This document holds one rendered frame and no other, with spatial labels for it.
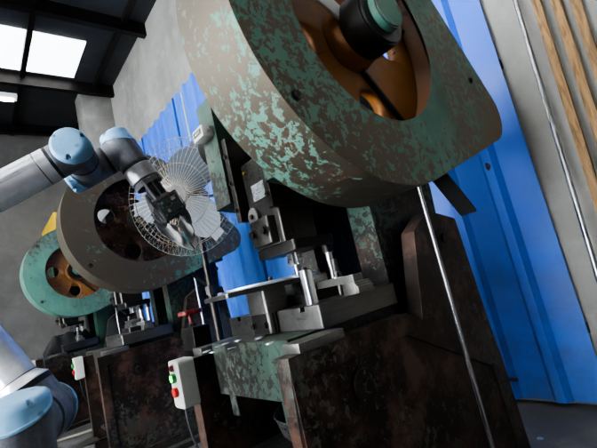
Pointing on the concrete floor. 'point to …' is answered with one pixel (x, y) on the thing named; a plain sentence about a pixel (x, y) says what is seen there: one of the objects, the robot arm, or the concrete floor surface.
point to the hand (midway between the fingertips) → (191, 245)
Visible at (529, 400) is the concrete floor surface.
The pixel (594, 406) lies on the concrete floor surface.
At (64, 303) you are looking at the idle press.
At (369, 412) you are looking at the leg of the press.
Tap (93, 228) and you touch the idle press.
